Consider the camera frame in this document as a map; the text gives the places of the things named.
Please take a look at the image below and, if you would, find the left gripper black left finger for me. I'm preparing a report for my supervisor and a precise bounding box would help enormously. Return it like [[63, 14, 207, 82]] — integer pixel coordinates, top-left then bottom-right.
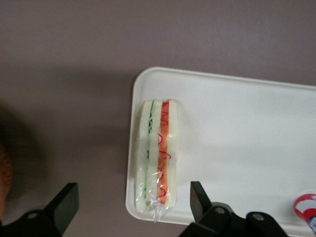
[[4, 182, 80, 237]]

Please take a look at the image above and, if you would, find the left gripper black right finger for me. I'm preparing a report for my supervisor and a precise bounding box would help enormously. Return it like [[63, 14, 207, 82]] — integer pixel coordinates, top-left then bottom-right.
[[190, 181, 244, 237]]

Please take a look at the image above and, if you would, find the triangle sandwich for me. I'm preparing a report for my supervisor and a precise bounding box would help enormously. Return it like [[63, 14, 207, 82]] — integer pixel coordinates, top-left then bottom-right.
[[134, 98, 183, 225]]

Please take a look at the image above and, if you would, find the brown round wicker basket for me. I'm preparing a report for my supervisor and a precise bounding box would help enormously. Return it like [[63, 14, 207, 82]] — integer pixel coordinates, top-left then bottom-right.
[[0, 141, 14, 223]]

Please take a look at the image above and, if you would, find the beige plastic tray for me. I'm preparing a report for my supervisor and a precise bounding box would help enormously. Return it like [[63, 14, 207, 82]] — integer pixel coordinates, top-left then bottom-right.
[[125, 66, 316, 237]]

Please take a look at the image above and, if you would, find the red cap small bottle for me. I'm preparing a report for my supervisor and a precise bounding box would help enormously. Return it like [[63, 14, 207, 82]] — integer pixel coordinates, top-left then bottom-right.
[[293, 188, 316, 232]]

